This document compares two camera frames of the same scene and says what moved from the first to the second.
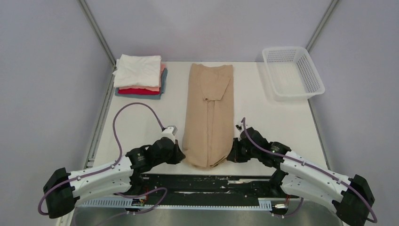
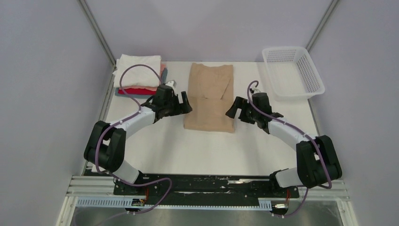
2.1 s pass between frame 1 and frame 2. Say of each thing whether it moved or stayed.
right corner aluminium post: stayed
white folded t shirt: stayed
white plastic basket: stayed
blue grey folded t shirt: stayed
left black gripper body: moved
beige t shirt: moved
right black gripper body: moved
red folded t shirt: stayed
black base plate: stayed
